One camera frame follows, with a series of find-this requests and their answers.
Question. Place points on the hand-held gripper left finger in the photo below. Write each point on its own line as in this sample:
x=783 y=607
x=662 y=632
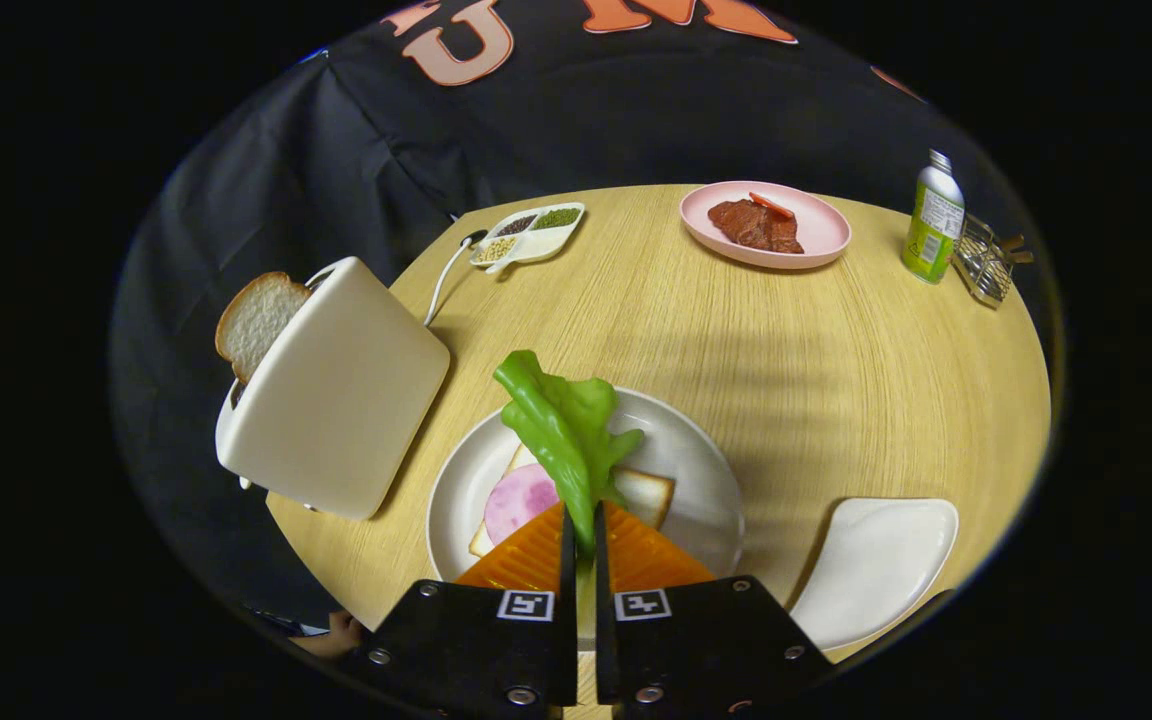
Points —
x=476 y=650

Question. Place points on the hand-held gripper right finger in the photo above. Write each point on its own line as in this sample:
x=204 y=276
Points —
x=706 y=650

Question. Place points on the green lettuce leaf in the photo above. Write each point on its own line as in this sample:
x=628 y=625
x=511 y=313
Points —
x=561 y=430

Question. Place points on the toasted bread slice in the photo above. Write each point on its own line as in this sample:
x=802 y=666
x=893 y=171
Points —
x=256 y=320

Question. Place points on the pink ham slice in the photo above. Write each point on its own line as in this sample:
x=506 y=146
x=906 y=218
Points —
x=518 y=500

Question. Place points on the white bread slice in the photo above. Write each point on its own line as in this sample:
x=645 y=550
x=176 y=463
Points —
x=648 y=495

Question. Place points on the round white plate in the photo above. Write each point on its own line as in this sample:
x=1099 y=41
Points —
x=696 y=480

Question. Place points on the squarish white plate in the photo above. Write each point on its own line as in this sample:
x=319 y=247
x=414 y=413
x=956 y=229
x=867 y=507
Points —
x=876 y=565

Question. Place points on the white toaster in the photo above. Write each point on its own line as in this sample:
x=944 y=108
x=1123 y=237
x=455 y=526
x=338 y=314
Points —
x=346 y=400

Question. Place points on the white divided spice dish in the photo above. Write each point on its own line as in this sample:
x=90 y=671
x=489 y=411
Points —
x=546 y=240

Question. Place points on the brown meat piece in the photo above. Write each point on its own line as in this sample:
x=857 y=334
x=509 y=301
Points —
x=751 y=228

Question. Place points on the pink plate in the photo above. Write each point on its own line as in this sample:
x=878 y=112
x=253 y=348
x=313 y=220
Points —
x=821 y=228

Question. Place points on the red sausage strip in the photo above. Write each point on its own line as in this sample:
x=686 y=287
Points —
x=771 y=205

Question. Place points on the green labelled bottle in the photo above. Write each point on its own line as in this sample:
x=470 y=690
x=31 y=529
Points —
x=933 y=225

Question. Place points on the black backdrop cloth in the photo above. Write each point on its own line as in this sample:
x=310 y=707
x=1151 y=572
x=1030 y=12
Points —
x=636 y=110

